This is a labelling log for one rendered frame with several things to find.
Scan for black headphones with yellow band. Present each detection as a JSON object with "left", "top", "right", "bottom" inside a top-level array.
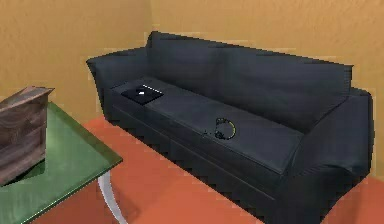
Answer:
[{"left": 203, "top": 116, "right": 237, "bottom": 141}]

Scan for black laptop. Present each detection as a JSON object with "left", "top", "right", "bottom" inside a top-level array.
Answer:
[{"left": 120, "top": 83, "right": 165, "bottom": 106}]

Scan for dark grey sofa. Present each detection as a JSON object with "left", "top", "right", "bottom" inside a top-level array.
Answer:
[{"left": 85, "top": 30, "right": 376, "bottom": 224}]

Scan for green glass table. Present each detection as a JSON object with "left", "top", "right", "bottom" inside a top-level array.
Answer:
[{"left": 0, "top": 100, "right": 129, "bottom": 224}]

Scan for brown wooden box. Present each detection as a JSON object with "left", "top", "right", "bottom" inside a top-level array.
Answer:
[{"left": 0, "top": 85, "right": 56, "bottom": 187}]

